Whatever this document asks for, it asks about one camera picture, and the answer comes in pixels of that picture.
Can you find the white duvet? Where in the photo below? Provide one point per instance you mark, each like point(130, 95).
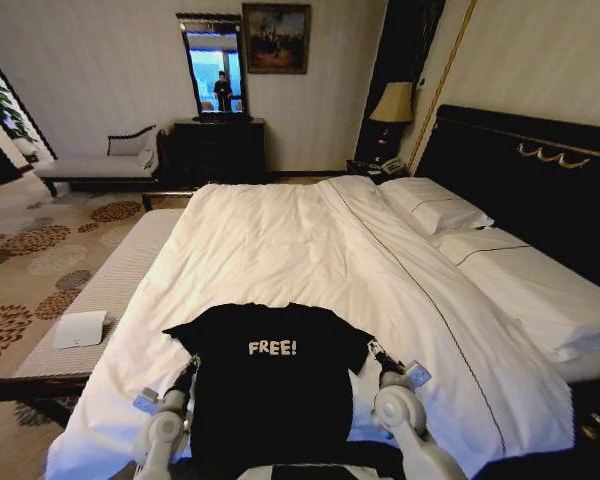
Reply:
point(300, 240)

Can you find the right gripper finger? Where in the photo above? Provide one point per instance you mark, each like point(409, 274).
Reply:
point(373, 348)
point(383, 352)

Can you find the table lamp with beige shade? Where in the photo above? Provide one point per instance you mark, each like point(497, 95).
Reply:
point(391, 107)

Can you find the white robot front shell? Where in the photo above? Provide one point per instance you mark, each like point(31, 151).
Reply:
point(260, 472)

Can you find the dark framed standing mirror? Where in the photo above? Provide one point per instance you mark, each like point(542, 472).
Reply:
point(217, 65)

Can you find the dark wooden dresser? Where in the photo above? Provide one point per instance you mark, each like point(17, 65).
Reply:
point(217, 150)

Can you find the white desk telephone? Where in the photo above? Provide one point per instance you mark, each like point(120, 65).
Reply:
point(392, 165)

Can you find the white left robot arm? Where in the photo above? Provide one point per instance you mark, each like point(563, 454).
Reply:
point(162, 435)

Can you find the dark headboard with gold ornament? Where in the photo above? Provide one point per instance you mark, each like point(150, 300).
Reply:
point(530, 190)

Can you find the white pillow with dark piping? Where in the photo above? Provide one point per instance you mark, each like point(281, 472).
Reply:
point(440, 202)
point(480, 245)

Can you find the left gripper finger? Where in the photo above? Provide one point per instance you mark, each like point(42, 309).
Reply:
point(192, 362)
point(198, 363)

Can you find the white chaise cushion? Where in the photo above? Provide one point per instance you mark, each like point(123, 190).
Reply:
point(146, 157)

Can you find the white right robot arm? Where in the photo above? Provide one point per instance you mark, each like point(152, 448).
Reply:
point(405, 415)

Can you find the dark wall panel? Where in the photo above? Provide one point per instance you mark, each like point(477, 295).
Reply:
point(400, 65)

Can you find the striped upholstered bed bench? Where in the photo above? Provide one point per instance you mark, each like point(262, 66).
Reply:
point(105, 280)

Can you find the dark nightstand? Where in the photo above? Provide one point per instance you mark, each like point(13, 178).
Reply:
point(365, 169)

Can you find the white bed sheet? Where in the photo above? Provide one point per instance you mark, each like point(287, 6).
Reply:
point(545, 300)

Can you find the person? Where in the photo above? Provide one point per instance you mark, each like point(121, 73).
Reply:
point(223, 90)

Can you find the framed oil painting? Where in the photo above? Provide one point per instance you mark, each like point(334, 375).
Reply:
point(276, 39)

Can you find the flat white box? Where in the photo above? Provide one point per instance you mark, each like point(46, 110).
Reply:
point(80, 330)

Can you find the white chaise longue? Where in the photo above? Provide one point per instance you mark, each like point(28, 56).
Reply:
point(95, 162)

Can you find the black FREE print T-shirt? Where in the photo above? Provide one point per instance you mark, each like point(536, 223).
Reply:
point(275, 390)

